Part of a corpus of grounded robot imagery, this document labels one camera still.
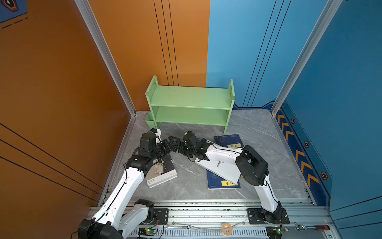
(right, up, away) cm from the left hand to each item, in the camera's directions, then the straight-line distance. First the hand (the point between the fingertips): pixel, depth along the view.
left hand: (175, 141), depth 78 cm
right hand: (-3, -7, +12) cm, 14 cm away
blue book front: (+22, -23, +6) cm, 32 cm away
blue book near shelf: (+34, -3, +25) cm, 42 cm away
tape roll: (+26, -41, -7) cm, 49 cm away
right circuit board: (+49, -43, -7) cm, 66 cm away
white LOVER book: (-10, -18, +8) cm, 21 cm away
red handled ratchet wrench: (+60, -39, -9) cm, 72 cm away
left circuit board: (-13, -42, -7) cm, 45 cm away
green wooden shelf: (+7, +21, +10) cm, 24 cm away
